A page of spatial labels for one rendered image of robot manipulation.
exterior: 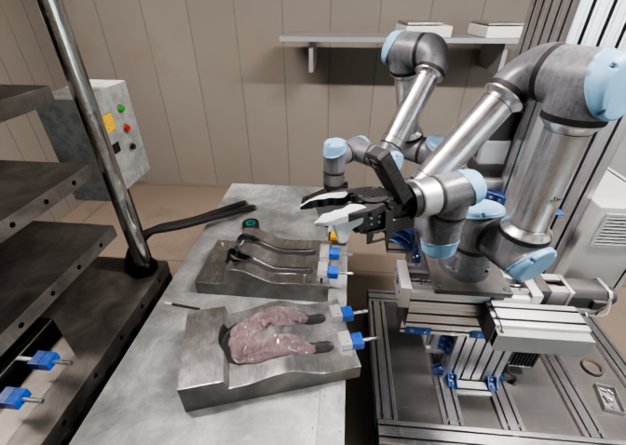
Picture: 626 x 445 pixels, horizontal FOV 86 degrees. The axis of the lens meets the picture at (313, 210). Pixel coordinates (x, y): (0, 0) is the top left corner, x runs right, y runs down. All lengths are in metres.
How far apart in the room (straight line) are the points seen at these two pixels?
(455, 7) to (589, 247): 2.34
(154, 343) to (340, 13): 2.72
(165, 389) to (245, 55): 2.76
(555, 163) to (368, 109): 2.59
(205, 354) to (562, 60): 1.08
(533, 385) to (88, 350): 1.88
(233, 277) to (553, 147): 1.02
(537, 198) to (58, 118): 1.47
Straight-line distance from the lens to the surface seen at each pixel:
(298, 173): 3.59
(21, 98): 1.24
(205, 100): 3.55
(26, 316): 1.25
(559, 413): 2.05
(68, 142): 1.52
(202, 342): 1.11
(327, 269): 1.27
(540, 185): 0.89
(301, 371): 1.04
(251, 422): 1.08
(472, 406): 1.89
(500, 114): 0.87
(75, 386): 1.33
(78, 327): 1.49
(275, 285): 1.27
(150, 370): 1.24
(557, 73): 0.84
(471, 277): 1.12
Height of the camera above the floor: 1.77
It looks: 33 degrees down
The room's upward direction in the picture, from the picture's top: straight up
